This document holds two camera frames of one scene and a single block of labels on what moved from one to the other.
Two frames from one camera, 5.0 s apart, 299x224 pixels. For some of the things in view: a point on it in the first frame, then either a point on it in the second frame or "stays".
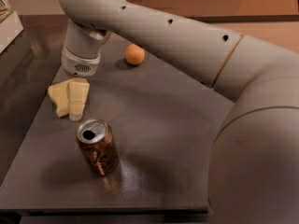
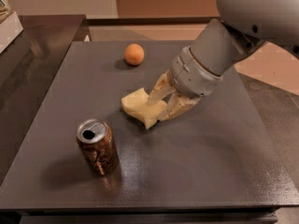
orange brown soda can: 97,144 stays
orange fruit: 134,54 stays
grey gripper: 78,65 -> 191,75
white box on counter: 9,30 stays
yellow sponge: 59,92 -> 135,105
